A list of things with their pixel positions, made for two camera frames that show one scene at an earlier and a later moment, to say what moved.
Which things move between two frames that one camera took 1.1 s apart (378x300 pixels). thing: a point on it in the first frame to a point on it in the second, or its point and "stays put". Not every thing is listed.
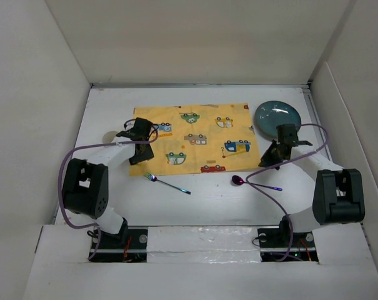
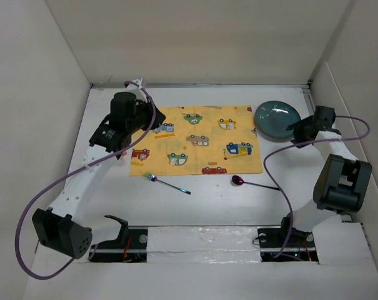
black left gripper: (147, 155) to (145, 105)
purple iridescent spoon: (237, 180) stays put
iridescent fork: (154, 179) stays put
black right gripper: (267, 160) to (297, 135)
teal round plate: (272, 113) stays put
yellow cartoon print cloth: (198, 138) stays put
